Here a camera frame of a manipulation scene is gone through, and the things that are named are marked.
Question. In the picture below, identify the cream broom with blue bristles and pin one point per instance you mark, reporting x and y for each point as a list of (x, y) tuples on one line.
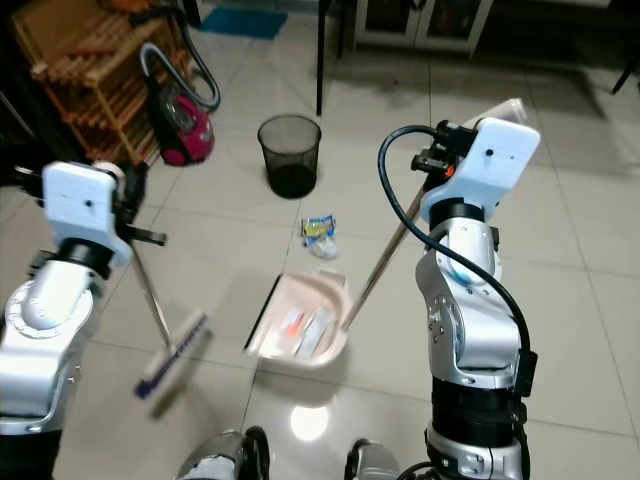
[(175, 355)]

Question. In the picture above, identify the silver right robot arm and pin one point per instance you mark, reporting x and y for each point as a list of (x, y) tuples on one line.
[(470, 330)]

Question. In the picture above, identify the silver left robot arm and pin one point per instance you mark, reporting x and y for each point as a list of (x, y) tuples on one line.
[(45, 350)]

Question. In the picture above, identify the blue floor mat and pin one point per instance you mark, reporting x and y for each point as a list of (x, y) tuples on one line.
[(243, 24)]

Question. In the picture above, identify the red vacuum cleaner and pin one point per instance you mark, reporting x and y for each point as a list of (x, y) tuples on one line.
[(188, 130)]

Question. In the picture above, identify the white cabinet with glass doors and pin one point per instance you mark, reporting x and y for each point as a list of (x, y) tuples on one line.
[(420, 25)]

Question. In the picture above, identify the white table with black legs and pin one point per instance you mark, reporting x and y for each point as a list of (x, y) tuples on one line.
[(322, 60)]

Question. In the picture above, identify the wooden slatted rack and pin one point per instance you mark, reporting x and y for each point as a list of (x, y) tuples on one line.
[(85, 70)]

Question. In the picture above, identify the blue yellow snack wrapper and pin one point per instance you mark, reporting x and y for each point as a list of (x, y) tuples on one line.
[(318, 228)]

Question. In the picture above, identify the black mesh waste bin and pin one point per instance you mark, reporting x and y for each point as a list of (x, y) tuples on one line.
[(289, 165)]

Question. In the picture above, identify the clear plastic wrapper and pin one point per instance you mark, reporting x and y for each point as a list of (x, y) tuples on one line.
[(325, 248)]

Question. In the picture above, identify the red white wrapper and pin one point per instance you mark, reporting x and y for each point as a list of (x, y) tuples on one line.
[(294, 322)]

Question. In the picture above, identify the white paper scrap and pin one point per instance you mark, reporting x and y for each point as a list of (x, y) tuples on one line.
[(320, 332)]

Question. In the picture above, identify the silver left robot leg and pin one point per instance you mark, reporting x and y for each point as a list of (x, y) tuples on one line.
[(228, 458)]

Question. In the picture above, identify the silver robot leg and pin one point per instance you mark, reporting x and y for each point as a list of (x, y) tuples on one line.
[(372, 462), (228, 458)]

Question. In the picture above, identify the silver right robot leg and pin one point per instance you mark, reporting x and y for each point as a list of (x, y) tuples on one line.
[(372, 462)]

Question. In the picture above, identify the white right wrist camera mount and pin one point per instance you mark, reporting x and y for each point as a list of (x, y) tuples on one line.
[(490, 165)]

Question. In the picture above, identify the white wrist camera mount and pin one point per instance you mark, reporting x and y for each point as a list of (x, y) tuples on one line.
[(85, 205), (490, 165)]

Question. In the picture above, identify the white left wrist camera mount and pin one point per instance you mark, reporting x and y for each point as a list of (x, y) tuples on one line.
[(85, 205)]

